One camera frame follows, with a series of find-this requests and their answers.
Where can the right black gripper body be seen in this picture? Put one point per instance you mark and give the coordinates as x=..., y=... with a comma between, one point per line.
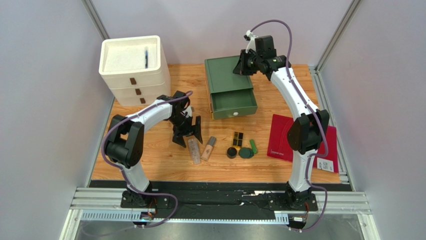
x=244, y=63

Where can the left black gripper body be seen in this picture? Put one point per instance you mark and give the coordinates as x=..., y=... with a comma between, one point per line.
x=182, y=124

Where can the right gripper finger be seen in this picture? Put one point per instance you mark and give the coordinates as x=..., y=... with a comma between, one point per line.
x=247, y=71
x=239, y=68

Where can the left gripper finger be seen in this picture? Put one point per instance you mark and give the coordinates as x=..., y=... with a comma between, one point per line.
x=178, y=139
x=197, y=130

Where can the clear tube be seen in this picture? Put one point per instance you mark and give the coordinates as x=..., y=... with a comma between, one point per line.
x=194, y=150

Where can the beige foundation bottle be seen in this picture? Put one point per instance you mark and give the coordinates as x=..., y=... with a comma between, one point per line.
x=208, y=148

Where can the green three-drawer organizer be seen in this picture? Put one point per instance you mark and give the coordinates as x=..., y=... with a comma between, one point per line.
x=220, y=76

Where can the green top drawer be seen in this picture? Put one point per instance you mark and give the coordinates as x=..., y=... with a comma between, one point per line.
x=235, y=103

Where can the black round jar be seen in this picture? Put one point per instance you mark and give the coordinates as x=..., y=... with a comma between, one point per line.
x=231, y=152

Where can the dark green round compact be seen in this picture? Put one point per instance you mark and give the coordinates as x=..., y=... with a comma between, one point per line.
x=246, y=153

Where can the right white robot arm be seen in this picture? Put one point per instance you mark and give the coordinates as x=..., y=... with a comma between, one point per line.
x=309, y=127

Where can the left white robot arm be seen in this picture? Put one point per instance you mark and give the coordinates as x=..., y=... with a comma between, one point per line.
x=122, y=146

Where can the green lipstick tube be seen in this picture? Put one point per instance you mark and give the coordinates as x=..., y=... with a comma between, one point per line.
x=253, y=146

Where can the white three-drawer organizer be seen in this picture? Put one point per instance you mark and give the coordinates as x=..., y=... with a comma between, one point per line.
x=122, y=67

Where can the red folder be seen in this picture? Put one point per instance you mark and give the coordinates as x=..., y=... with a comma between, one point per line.
x=278, y=146

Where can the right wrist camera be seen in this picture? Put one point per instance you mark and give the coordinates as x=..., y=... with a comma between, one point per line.
x=251, y=38

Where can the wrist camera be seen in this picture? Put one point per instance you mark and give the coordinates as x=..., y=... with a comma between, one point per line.
x=188, y=112
x=251, y=38

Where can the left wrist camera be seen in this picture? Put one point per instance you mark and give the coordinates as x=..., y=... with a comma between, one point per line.
x=188, y=112

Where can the black mounting base plate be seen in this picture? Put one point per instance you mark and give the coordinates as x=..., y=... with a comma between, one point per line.
x=216, y=200

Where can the aluminium frame rail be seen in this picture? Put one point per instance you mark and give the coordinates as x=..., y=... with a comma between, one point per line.
x=102, y=204

